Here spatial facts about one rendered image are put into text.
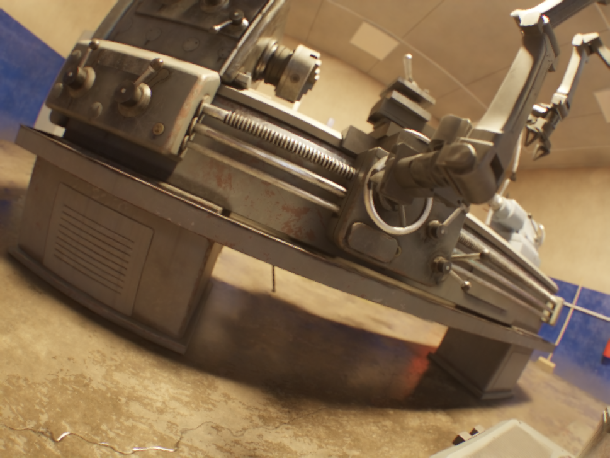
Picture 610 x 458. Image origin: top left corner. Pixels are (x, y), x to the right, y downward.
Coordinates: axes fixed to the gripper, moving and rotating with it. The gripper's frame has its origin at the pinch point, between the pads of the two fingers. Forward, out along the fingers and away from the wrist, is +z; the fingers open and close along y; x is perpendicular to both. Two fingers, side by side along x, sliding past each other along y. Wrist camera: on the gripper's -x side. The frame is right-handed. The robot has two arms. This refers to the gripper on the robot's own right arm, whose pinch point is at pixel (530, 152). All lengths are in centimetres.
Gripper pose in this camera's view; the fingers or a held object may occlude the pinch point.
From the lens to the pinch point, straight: 115.1
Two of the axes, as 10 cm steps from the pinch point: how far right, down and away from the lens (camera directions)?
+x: 1.0, 6.1, -7.9
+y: -8.5, -3.6, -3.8
